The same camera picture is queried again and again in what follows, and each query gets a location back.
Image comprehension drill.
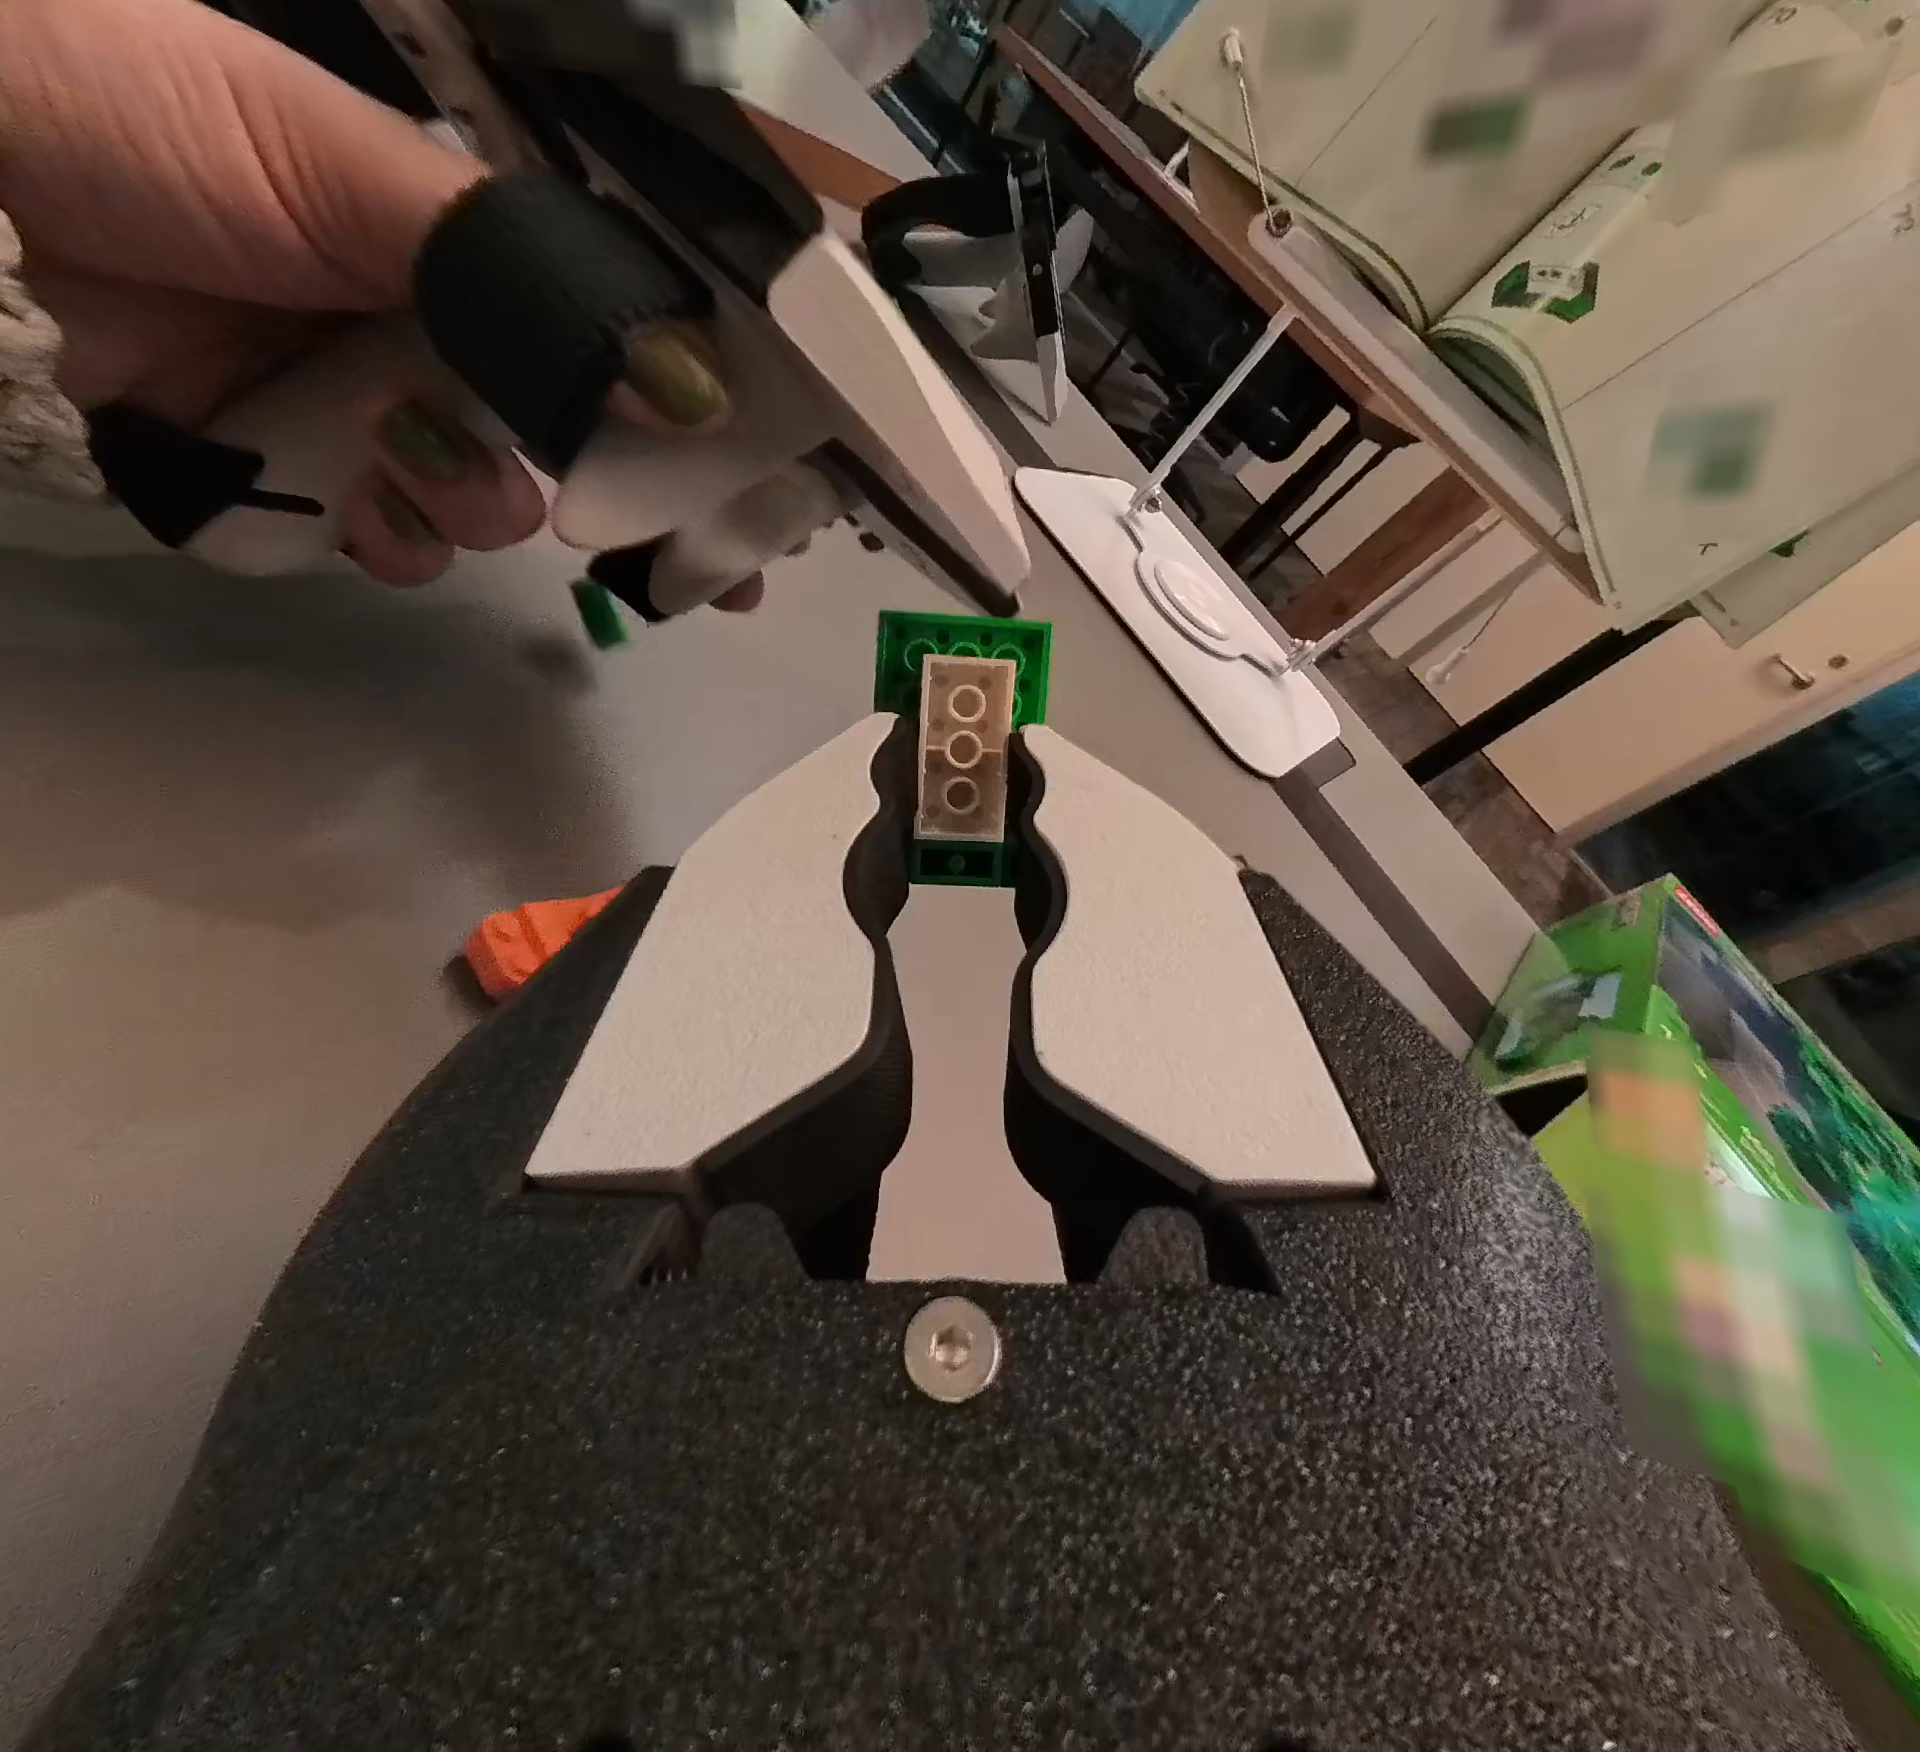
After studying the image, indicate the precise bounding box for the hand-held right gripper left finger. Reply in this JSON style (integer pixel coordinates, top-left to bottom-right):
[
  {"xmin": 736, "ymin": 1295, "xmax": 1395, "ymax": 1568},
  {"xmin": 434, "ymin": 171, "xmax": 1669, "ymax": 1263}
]
[{"xmin": 525, "ymin": 711, "xmax": 920, "ymax": 1213}]

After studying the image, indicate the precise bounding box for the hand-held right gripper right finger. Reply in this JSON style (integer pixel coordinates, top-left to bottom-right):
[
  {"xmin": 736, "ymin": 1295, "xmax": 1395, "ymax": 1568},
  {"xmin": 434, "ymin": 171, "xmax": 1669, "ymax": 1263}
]
[{"xmin": 1009, "ymin": 725, "xmax": 1381, "ymax": 1213}]

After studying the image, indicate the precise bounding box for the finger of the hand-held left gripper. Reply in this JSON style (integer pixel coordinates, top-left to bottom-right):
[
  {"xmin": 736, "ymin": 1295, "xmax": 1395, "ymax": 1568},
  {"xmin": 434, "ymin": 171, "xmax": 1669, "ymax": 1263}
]
[{"xmin": 768, "ymin": 233, "xmax": 1037, "ymax": 620}]

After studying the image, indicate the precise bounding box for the green lego plate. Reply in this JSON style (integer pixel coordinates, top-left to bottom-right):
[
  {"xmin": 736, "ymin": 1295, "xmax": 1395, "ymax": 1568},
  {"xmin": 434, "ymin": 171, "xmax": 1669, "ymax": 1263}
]
[{"xmin": 873, "ymin": 609, "xmax": 1057, "ymax": 891}]

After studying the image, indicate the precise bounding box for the white lego brick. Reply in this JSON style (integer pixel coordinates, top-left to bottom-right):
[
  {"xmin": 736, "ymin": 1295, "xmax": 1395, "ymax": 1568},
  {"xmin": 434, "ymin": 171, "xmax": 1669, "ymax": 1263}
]
[{"xmin": 915, "ymin": 650, "xmax": 1018, "ymax": 838}]

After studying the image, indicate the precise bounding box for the person's left forearm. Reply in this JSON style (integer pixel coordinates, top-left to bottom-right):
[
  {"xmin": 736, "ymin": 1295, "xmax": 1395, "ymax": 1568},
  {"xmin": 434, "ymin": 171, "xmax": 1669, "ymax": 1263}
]
[{"xmin": 0, "ymin": 0, "xmax": 111, "ymax": 503}]

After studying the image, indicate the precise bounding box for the green lego box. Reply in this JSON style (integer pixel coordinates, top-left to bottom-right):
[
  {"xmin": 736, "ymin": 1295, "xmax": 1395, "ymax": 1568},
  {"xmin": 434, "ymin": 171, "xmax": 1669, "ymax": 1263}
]
[{"xmin": 1466, "ymin": 874, "xmax": 1920, "ymax": 1680}]

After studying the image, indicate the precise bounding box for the lego instruction booklet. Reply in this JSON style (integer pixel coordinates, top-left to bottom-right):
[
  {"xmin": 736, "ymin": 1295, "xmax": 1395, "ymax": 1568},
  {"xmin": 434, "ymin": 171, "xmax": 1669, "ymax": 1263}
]
[{"xmin": 1131, "ymin": 0, "xmax": 1920, "ymax": 650}]

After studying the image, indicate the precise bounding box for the person's left hand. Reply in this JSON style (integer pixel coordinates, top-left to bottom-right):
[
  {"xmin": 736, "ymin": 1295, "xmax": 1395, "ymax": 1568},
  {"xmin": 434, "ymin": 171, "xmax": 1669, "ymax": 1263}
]
[{"xmin": 0, "ymin": 0, "xmax": 774, "ymax": 620}]

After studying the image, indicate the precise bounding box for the white and black device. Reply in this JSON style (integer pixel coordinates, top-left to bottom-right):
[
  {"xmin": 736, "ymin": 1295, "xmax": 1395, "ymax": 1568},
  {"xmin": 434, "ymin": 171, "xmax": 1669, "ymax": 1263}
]
[{"xmin": 861, "ymin": 146, "xmax": 1100, "ymax": 421}]

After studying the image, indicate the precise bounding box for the orange brick separator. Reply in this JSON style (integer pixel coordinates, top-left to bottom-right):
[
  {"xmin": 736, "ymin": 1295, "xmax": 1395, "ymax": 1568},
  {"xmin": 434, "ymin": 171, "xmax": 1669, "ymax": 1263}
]
[{"xmin": 457, "ymin": 881, "xmax": 624, "ymax": 995}]

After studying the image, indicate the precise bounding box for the wooden side table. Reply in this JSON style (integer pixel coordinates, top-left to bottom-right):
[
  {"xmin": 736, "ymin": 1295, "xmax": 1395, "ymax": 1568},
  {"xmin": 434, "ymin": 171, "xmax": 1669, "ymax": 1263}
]
[{"xmin": 990, "ymin": 25, "xmax": 1516, "ymax": 643}]

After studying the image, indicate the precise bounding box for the white wire book stand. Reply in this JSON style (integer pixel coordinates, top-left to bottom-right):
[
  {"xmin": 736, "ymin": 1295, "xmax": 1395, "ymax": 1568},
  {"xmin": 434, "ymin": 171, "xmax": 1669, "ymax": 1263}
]
[{"xmin": 1013, "ymin": 25, "xmax": 1638, "ymax": 782}]

